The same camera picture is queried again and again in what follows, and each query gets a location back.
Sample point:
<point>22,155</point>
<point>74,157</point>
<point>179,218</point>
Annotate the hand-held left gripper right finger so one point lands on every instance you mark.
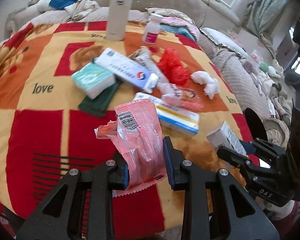
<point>169,165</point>

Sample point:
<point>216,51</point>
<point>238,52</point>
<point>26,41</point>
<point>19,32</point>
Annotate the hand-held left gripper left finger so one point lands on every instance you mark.
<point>125,178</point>

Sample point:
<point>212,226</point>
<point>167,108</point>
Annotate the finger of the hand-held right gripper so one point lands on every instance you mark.
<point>233,158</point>
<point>247,147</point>

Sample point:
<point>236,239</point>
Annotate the small white box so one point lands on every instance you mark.
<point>222,135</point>

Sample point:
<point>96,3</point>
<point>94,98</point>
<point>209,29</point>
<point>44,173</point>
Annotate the pink plastic wrapper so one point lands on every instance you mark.
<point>140,135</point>

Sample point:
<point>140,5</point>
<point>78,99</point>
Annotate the blue yellow medicine box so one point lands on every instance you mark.
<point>180,120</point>

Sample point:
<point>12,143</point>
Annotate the white tissue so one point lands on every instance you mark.
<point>205,80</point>

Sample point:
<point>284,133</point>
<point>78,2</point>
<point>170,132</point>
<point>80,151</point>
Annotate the white medicine box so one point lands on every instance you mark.
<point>125,67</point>

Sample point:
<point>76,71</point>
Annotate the silver foil wrapper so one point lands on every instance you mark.
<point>146,60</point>

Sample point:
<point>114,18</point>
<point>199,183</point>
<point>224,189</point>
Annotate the pile of clothes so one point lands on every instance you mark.
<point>281,100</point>

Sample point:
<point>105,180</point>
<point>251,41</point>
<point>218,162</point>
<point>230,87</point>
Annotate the clear pink wrapper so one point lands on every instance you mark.
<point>183,97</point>

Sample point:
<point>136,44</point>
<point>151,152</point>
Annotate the dark green cloth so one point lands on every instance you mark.
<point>97,103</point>

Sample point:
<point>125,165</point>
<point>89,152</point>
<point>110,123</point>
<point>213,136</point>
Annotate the green plush toy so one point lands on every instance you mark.
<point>265,68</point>

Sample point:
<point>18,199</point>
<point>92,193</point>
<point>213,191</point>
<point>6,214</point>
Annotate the clear plastic bag red print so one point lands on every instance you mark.
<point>252,61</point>

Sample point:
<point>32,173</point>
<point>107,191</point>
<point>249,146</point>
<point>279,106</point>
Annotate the red orange printed blanket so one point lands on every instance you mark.
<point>40,130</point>

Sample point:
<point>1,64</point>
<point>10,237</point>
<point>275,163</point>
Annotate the teal white tissue pack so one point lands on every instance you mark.
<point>92,78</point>

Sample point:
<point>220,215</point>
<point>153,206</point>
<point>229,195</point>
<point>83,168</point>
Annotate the white pillow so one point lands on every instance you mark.
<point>222,38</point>

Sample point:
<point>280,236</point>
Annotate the white bottle pink label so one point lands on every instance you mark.
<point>151,32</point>

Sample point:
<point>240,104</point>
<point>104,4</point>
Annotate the folded blue towel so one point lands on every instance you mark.
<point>181,30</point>

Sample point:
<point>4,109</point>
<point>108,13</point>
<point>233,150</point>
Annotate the folded pink blanket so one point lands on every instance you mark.
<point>175,21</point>

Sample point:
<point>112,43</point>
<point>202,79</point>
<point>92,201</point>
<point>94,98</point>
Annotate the pale green curtain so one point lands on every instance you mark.
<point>267,2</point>

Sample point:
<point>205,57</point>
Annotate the beige thermos bottle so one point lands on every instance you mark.
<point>116,17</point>

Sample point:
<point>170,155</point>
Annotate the beige garment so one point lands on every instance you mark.
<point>82,8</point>

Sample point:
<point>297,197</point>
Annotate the white cloth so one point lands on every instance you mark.
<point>43,2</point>

